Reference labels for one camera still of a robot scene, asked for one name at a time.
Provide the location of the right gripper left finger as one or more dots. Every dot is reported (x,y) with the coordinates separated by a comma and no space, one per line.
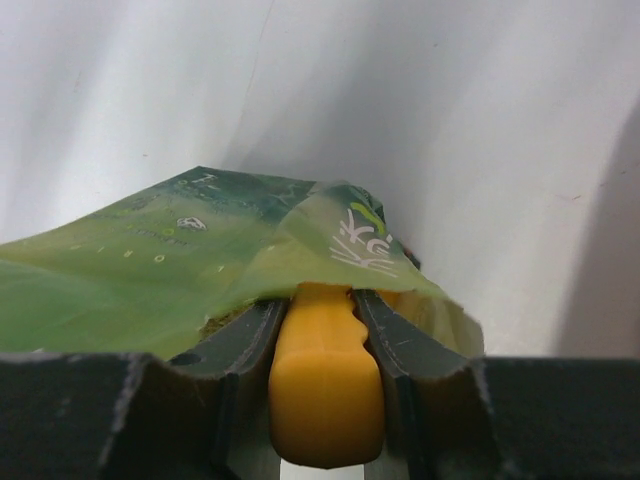
(200,415)

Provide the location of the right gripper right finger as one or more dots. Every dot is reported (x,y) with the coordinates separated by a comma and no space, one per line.
(452,417)

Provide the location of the orange plastic scoop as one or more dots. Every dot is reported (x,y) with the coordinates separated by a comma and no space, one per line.
(325,390)

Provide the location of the green litter bag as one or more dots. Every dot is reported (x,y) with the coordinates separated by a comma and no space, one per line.
(159,270)

